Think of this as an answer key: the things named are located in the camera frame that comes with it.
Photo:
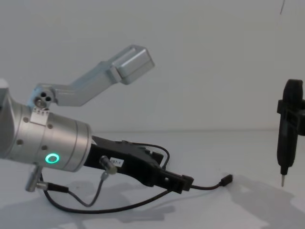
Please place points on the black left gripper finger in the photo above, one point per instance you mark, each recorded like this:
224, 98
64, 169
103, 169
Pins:
175, 187
177, 177

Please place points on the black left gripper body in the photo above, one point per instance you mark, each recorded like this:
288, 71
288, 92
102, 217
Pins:
133, 159

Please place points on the white table cloth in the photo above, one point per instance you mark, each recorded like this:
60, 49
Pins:
238, 210

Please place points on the black tool holder clamp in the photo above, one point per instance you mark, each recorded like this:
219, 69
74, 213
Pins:
294, 118

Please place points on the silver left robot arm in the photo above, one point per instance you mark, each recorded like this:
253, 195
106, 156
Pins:
59, 145

